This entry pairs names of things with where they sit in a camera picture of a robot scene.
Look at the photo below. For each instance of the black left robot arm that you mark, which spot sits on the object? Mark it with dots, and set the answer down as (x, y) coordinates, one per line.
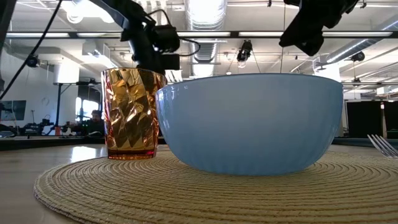
(124, 9)

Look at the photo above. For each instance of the person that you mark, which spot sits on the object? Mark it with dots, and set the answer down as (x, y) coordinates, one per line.
(94, 124)

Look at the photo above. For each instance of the black partition panel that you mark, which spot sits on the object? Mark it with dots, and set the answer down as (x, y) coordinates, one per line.
(391, 119)
(363, 119)

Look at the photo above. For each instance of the dark wall screen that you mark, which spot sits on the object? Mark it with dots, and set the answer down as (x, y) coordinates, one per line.
(12, 110)

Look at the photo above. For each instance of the silver ventilation duct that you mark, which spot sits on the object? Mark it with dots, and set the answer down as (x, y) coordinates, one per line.
(357, 48)
(205, 53)

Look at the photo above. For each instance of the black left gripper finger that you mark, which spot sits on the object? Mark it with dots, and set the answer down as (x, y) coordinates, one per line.
(171, 61)

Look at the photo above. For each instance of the amber faceted plastic tumbler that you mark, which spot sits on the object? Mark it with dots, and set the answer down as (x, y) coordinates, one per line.
(130, 118)

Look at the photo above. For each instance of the black pole stand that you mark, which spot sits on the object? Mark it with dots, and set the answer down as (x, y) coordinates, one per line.
(58, 109)

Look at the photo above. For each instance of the round woven straw placemat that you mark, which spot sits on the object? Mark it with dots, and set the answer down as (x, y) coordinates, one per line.
(199, 199)

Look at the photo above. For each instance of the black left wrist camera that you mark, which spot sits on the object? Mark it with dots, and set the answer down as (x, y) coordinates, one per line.
(166, 39)

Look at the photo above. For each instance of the silver metal fork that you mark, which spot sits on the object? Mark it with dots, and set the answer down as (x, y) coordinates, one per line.
(392, 153)

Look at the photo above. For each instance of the light blue bowl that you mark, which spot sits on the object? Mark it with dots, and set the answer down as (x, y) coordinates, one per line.
(248, 124)

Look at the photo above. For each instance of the black background equipment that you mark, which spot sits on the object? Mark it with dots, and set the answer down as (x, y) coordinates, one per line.
(38, 127)

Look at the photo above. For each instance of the black overhead camera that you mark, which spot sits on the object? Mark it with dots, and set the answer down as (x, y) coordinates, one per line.
(245, 49)

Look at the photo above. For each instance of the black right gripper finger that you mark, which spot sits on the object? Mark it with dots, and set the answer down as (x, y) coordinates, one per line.
(293, 34)
(311, 43)

